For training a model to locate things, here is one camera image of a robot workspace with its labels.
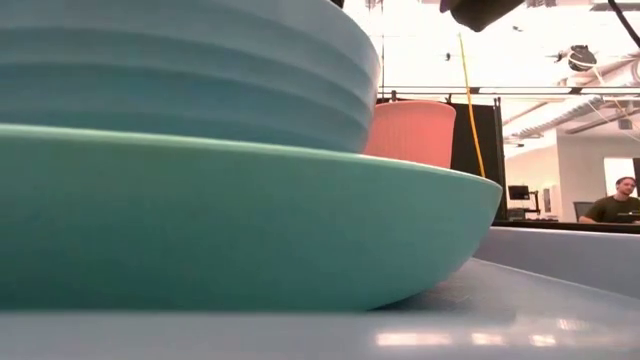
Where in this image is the black hanging camera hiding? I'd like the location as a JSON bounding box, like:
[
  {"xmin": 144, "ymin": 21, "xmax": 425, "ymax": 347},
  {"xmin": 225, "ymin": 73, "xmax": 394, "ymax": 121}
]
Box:
[{"xmin": 554, "ymin": 43, "xmax": 599, "ymax": 73}]

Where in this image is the light blue bowl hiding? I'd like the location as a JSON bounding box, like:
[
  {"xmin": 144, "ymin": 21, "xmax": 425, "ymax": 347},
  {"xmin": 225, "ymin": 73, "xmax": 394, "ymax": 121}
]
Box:
[{"xmin": 0, "ymin": 0, "xmax": 381, "ymax": 154}]

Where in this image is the grey office chair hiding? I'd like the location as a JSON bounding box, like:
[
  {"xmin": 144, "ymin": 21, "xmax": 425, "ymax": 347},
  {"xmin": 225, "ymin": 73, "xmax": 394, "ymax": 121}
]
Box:
[{"xmin": 572, "ymin": 200, "xmax": 594, "ymax": 224}]

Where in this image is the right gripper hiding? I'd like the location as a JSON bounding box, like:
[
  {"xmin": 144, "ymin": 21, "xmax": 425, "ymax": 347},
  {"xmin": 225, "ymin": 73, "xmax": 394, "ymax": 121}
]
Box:
[{"xmin": 439, "ymin": 0, "xmax": 526, "ymax": 33}]

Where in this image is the long light bar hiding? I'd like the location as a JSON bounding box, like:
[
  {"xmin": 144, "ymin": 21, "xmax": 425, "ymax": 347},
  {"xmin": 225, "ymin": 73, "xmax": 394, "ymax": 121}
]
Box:
[{"xmin": 377, "ymin": 85, "xmax": 640, "ymax": 97}]

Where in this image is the person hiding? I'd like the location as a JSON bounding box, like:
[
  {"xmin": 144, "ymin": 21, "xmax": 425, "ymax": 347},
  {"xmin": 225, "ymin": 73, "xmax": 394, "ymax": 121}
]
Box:
[{"xmin": 578, "ymin": 175, "xmax": 640, "ymax": 225}]

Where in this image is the black partition screen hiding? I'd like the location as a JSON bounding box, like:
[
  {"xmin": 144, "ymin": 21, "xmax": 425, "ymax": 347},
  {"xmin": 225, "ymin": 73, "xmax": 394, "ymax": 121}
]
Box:
[{"xmin": 449, "ymin": 97, "xmax": 507, "ymax": 221}]

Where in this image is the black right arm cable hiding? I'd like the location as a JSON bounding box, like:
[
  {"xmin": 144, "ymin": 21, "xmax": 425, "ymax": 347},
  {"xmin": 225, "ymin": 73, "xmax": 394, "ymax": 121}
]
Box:
[{"xmin": 607, "ymin": 0, "xmax": 640, "ymax": 49}]

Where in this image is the black aluminium table frame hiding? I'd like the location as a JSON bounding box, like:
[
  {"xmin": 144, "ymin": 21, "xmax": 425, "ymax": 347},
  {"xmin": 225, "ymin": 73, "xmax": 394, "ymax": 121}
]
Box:
[{"xmin": 492, "ymin": 219, "xmax": 640, "ymax": 235}]

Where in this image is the yellow cable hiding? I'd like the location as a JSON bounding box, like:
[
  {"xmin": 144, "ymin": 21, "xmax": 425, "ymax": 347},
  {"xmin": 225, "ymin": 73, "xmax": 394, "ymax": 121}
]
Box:
[{"xmin": 457, "ymin": 32, "xmax": 487, "ymax": 179}]

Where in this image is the green plate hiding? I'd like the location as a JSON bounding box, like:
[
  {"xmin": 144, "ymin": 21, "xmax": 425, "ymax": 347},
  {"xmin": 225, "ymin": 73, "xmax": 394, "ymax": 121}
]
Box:
[{"xmin": 0, "ymin": 123, "xmax": 504, "ymax": 312}]

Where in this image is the pink cup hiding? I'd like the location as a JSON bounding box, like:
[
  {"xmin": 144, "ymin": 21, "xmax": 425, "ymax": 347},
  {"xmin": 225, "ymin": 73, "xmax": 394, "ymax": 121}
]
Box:
[{"xmin": 363, "ymin": 99, "xmax": 457, "ymax": 170}]

